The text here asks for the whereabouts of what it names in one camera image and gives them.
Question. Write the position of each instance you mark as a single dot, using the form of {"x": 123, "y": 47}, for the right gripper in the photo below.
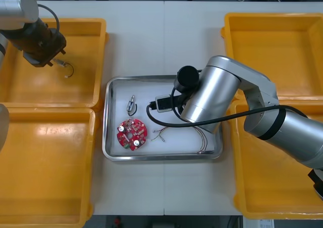
{"x": 179, "y": 100}

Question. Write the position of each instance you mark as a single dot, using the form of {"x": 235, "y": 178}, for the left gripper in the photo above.
{"x": 45, "y": 51}

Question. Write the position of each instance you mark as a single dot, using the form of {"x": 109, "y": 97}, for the blue label solenoid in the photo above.
{"x": 130, "y": 105}

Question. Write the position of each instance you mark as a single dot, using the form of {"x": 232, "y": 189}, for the round red circuit board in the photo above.
{"x": 136, "y": 129}

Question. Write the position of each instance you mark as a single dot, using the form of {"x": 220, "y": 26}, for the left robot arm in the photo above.
{"x": 17, "y": 3}

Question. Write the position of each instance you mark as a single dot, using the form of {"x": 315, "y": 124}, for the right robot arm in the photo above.
{"x": 217, "y": 86}

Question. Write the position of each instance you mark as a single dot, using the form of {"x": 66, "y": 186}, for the yellow-orange plastic bin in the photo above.
{"x": 265, "y": 187}
{"x": 38, "y": 89}
{"x": 38, "y": 162}
{"x": 265, "y": 49}

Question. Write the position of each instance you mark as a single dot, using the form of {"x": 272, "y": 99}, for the steel tray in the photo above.
{"x": 164, "y": 158}

